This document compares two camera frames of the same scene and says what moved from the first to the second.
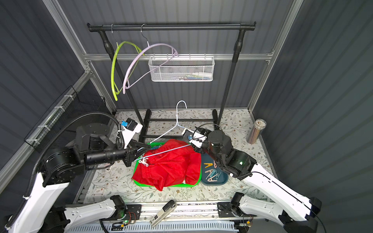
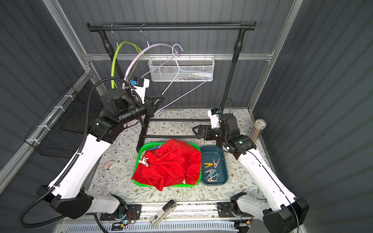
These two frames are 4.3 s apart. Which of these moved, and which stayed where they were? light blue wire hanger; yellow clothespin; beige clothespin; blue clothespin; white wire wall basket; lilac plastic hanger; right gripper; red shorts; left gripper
Moved: right gripper; light blue wire hanger; left gripper
Stayed: lilac plastic hanger; beige clothespin; red shorts; yellow clothespin; white wire wall basket; blue clothespin
